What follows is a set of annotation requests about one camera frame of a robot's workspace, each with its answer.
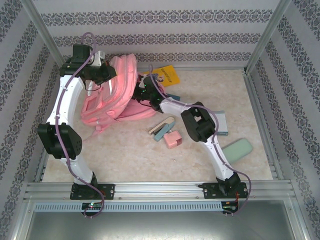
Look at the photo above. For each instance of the pink backpack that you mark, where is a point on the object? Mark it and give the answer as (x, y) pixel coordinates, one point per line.
(122, 82)

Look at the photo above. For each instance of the small teal blue booklet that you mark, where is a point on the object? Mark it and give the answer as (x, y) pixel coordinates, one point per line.
(173, 97)

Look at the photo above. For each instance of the yellow book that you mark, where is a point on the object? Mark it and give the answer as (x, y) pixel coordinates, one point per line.
(170, 73)

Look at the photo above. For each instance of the beige and blue stapler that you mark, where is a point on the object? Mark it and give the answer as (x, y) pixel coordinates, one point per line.
(162, 128)

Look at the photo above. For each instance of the pink pencil sharpener box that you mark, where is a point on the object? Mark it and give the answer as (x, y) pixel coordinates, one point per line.
(172, 140)

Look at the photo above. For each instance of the grey notebook with teal spine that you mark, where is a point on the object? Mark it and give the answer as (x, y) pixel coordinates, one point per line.
(222, 123)

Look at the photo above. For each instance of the pale green pencil case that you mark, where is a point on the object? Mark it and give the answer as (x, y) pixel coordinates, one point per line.
(238, 150)

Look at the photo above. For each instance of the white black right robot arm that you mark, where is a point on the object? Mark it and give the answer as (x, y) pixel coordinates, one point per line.
(197, 122)

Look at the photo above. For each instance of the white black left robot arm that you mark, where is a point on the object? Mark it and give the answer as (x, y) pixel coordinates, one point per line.
(60, 140)

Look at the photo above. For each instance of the grey metal sheet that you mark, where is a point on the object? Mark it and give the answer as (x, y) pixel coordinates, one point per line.
(160, 227)

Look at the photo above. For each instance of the aluminium frame post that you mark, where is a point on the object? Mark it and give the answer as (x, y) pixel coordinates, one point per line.
(268, 32)
(44, 32)

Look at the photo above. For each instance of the aluminium mounting rail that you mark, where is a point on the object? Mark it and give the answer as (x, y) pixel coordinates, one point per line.
(157, 190)

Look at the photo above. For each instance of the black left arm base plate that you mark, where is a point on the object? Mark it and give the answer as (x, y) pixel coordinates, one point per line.
(108, 191)

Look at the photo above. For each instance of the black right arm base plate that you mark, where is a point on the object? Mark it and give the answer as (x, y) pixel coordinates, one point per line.
(208, 191)

